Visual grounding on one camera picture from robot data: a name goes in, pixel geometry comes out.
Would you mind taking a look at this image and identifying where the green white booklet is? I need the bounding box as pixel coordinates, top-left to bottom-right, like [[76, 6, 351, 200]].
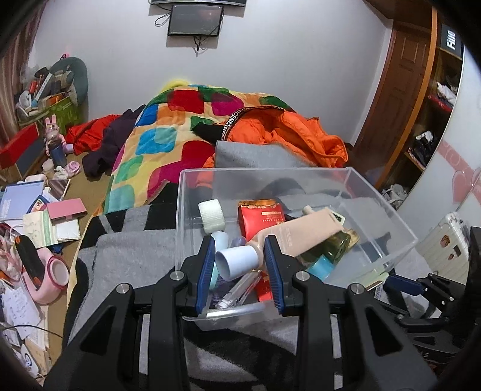
[[23, 211, 81, 249]]

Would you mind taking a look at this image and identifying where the blue notebook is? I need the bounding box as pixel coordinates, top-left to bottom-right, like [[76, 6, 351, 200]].
[[0, 180, 46, 222]]

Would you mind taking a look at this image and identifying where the pale blue small tube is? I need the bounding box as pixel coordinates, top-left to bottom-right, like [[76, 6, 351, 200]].
[[210, 230, 230, 290]]

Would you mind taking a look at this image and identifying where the green glass bottle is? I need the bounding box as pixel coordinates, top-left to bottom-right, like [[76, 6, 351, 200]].
[[299, 229, 361, 269]]

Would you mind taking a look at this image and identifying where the orange padded jacket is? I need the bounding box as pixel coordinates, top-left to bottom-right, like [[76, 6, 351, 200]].
[[193, 107, 349, 189]]

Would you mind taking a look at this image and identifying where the wooden door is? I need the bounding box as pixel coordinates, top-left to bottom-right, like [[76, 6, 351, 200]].
[[351, 17, 438, 151]]

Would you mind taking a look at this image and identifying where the white tube green label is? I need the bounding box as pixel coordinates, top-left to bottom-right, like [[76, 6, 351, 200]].
[[302, 205, 346, 224]]

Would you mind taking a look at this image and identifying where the wooden wardrobe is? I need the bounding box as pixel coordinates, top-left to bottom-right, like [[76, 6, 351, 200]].
[[376, 15, 467, 200]]

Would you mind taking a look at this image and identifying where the white ribbed suitcase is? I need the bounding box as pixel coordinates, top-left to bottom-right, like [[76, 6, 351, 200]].
[[415, 211, 470, 284]]

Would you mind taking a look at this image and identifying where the small framed mirror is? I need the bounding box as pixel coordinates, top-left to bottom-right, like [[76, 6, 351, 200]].
[[47, 178, 71, 202]]

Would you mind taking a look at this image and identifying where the grey black blanket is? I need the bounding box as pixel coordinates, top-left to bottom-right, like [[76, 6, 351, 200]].
[[64, 141, 444, 391]]

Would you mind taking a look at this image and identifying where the dark purple garment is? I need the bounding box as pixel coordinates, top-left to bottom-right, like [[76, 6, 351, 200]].
[[82, 104, 147, 178]]

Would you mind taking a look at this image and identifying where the small black wall screen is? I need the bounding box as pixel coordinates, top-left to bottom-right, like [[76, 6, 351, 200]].
[[167, 5, 225, 37]]

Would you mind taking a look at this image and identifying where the red paper packet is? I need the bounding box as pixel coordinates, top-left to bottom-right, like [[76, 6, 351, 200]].
[[237, 199, 288, 303]]

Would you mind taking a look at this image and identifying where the red garment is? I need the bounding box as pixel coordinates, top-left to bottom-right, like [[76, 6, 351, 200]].
[[67, 114, 121, 155]]

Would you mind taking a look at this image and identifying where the pink flat case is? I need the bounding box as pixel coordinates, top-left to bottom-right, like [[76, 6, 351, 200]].
[[45, 198, 88, 220]]

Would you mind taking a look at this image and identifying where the colourful patchwork blanket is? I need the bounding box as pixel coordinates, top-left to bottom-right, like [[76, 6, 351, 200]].
[[81, 80, 301, 234]]

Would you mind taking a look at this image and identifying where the clear plastic storage box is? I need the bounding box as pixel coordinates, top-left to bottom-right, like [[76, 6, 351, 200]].
[[176, 166, 419, 331]]

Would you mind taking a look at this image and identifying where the white pink sliding door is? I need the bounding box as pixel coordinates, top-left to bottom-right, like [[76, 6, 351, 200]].
[[394, 45, 481, 226]]

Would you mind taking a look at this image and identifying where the beige cosmetic tube white cap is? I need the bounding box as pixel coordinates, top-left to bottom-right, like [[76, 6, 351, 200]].
[[216, 208, 344, 281]]

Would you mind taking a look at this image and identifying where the black cloth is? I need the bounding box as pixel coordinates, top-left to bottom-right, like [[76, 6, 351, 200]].
[[191, 122, 226, 141]]

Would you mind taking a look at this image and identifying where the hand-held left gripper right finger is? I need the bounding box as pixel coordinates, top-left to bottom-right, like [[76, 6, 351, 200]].
[[263, 235, 438, 391]]

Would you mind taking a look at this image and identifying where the pale green flat box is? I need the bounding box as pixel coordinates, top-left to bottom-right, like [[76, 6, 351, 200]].
[[361, 271, 391, 294]]

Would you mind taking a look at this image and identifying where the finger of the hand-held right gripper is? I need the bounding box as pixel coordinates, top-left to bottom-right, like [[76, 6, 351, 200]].
[[383, 274, 468, 312], [370, 295, 448, 333]]

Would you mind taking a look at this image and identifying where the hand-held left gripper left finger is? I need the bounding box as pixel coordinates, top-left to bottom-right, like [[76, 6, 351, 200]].
[[45, 235, 216, 391]]

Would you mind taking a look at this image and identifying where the clear lip gloss tube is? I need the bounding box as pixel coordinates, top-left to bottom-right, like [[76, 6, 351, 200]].
[[214, 271, 262, 311]]

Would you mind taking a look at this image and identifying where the pink rabbit water bottle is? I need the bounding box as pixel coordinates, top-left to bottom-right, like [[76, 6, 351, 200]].
[[44, 115, 68, 168]]

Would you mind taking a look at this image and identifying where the striped curtain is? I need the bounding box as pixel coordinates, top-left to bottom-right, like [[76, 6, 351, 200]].
[[0, 0, 47, 147]]

